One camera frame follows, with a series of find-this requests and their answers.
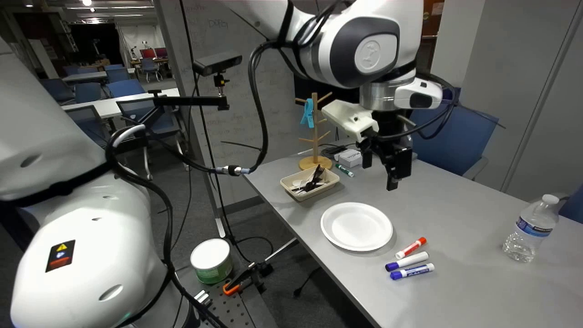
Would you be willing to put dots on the black clips pile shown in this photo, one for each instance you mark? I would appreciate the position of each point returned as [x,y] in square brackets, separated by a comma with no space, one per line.
[309,180]

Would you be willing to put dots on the beige tray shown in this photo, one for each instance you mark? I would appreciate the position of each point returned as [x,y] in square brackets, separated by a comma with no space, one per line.
[297,189]

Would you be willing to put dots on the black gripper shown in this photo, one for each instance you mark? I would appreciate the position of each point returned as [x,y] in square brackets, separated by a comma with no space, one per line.
[397,129]

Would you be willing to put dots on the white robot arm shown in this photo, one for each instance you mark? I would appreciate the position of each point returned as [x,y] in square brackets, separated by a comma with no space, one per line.
[375,54]

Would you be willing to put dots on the black stereo camera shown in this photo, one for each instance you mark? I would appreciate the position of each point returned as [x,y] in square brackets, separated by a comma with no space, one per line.
[216,62]

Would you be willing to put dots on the blue background chair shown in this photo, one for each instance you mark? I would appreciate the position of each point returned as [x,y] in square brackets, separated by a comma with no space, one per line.
[124,82]

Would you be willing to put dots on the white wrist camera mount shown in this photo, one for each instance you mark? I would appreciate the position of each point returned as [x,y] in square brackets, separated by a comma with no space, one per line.
[348,120]

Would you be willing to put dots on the clear plastic water bottle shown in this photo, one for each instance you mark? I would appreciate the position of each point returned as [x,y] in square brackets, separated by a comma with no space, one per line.
[530,229]

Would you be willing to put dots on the green white tub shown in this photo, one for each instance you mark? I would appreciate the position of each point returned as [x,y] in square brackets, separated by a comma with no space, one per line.
[211,260]

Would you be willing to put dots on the white cabinet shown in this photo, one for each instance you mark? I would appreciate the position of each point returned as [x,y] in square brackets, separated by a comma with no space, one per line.
[528,91]

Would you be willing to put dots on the black camera boom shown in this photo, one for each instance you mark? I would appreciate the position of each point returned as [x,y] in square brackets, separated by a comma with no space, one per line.
[187,100]

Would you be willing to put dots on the blue office chair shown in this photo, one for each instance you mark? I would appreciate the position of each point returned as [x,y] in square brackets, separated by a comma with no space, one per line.
[455,136]
[574,206]

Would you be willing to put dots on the wooden mug tree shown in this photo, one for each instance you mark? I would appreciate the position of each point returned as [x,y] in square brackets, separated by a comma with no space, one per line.
[315,147]

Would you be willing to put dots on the small white box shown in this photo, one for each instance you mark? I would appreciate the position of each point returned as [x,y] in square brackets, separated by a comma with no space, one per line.
[348,156]

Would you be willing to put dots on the green pen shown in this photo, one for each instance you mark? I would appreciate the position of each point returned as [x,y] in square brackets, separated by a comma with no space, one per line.
[344,169]

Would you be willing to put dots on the light blue clip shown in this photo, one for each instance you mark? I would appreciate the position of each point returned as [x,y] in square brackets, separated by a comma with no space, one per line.
[308,113]

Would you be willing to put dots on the white background table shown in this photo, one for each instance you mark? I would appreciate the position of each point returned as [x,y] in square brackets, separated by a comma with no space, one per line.
[109,105]

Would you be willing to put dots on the red Expo marker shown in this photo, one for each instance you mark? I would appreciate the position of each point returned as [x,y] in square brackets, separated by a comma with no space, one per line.
[410,246]

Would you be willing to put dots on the white foam plate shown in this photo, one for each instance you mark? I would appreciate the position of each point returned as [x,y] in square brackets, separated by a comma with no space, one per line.
[355,226]

